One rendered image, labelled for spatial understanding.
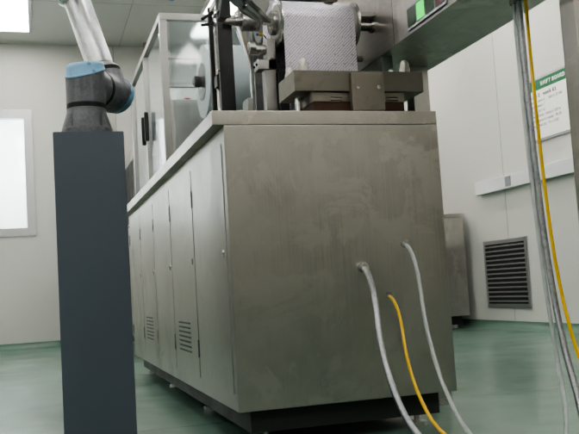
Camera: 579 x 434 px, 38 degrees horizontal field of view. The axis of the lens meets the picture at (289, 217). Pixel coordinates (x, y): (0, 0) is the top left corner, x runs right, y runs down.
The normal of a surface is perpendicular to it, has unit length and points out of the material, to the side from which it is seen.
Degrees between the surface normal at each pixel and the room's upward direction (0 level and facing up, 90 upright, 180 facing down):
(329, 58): 90
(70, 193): 90
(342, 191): 90
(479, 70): 90
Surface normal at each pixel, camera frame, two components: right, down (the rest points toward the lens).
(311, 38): 0.28, -0.10
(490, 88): -0.96, 0.04
